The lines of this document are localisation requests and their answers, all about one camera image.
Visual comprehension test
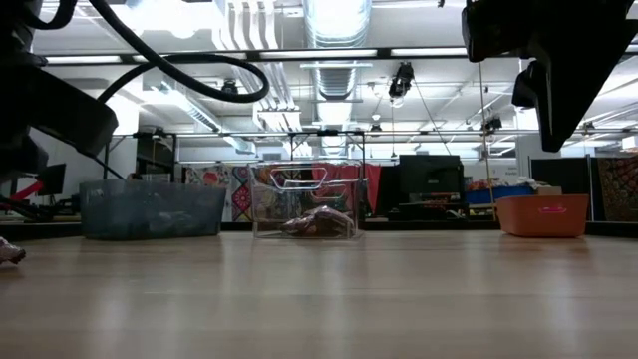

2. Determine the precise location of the blue storage bin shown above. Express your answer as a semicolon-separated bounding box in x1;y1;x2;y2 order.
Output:
465;184;538;206

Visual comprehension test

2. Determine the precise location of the red cloth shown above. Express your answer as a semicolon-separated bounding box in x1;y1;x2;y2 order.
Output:
311;163;383;215

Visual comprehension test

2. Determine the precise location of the small black monitor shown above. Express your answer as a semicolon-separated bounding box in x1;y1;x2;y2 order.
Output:
37;163;68;197

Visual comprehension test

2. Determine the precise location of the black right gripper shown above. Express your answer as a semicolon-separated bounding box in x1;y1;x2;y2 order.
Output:
511;0;638;154

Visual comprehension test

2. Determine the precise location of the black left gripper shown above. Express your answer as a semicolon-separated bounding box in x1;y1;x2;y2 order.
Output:
0;130;51;177

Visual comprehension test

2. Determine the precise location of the black panel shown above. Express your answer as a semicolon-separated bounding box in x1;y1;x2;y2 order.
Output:
529;157;597;196

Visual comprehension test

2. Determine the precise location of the thick black camera cable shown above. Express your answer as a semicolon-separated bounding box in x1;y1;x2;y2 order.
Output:
19;0;271;105

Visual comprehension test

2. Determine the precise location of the thin black cable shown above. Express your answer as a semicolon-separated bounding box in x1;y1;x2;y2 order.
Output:
73;143;127;180

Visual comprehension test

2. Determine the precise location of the silver ventilation duct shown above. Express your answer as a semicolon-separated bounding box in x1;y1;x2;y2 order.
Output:
301;0;374;157

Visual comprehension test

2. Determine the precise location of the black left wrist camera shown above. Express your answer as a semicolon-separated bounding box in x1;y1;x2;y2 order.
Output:
27;67;120;159

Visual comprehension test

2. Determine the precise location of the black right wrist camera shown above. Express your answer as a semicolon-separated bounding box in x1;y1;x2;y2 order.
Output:
461;0;532;64

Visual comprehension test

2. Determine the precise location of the clear plastic bin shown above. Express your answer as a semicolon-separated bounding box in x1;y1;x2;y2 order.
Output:
247;160;364;239

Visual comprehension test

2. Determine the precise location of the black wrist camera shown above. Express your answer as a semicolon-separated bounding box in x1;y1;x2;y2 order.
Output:
27;67;120;159
461;0;532;64

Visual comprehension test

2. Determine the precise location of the grey translucent plastic bin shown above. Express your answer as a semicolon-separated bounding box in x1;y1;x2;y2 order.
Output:
78;178;227;241

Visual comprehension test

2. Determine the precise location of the white LED light strip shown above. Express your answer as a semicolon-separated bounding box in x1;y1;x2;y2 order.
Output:
258;48;379;59
44;54;124;65
390;47;470;58

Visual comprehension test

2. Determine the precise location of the thin hanging cord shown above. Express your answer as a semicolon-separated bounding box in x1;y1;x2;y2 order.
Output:
478;62;496;220

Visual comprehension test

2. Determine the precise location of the red bar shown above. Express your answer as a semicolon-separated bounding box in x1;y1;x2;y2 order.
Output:
8;179;45;202

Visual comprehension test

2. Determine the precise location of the dark patterned cloth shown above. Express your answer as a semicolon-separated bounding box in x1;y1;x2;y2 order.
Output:
595;156;638;222

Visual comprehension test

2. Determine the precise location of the large black monitor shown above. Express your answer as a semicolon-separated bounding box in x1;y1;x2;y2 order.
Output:
397;154;466;204

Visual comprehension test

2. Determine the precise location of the orange plastic bin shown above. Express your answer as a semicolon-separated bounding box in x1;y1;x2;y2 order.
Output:
494;193;590;239

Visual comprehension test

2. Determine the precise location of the colourful patterned cloth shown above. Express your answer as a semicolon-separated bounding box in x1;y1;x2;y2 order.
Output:
182;164;254;223

